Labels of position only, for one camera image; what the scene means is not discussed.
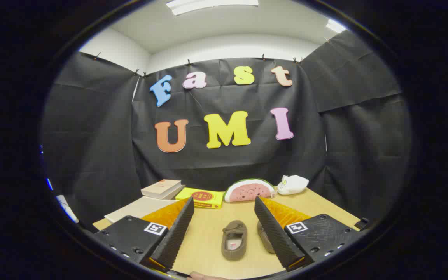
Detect white plush toy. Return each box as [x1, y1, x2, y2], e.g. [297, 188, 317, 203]
[277, 175, 309, 196]

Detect yellow book with red circle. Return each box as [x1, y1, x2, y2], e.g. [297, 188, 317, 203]
[175, 187, 225, 210]

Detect cream fabric storage box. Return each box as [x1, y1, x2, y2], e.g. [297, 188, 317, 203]
[105, 196, 180, 223]

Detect small ceiling light panel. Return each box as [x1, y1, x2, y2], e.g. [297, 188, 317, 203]
[326, 19, 347, 33]

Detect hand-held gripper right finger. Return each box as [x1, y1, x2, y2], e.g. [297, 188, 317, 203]
[254, 196, 364, 273]

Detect white device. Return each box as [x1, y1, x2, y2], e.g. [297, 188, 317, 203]
[56, 194, 80, 223]

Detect grey book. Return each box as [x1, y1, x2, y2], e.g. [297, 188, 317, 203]
[162, 184, 186, 201]

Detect watermelon slice plush toy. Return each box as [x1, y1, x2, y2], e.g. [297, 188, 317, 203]
[224, 178, 277, 203]

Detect brown suede shoe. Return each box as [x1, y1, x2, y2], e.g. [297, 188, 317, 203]
[257, 221, 276, 254]
[221, 220, 248, 261]

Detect beige book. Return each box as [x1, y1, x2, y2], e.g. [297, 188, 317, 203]
[141, 179, 182, 196]

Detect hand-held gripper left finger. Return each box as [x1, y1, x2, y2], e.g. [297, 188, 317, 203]
[94, 196, 195, 273]

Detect long ceiling light panel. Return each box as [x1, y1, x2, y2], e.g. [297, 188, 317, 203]
[166, 0, 259, 16]

